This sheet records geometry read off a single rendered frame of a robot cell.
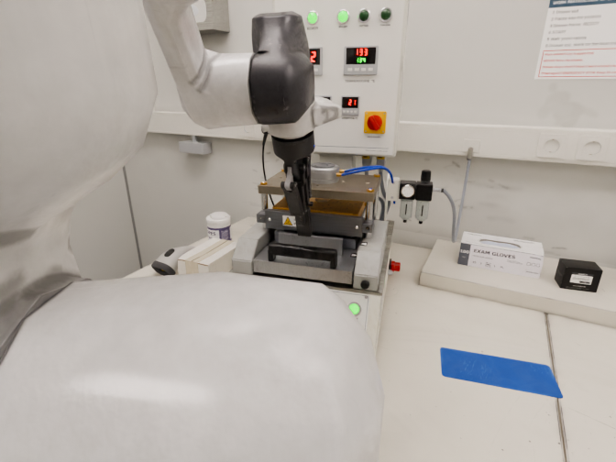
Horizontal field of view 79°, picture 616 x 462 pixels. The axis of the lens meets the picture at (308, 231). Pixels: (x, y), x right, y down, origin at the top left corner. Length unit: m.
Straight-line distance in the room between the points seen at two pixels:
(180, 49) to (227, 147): 1.33
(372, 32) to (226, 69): 0.55
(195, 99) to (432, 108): 1.00
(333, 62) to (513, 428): 0.88
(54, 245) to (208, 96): 0.38
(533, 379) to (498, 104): 0.83
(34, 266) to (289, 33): 0.47
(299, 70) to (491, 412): 0.70
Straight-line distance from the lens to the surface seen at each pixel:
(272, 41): 0.56
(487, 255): 1.28
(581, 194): 1.45
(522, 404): 0.90
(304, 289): 0.15
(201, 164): 1.94
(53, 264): 0.20
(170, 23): 0.47
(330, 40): 1.04
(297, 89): 0.52
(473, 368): 0.95
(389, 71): 1.02
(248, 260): 0.85
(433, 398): 0.85
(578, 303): 1.23
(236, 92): 0.53
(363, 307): 0.80
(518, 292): 1.20
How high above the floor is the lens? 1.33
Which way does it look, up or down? 21 degrees down
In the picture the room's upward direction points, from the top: straight up
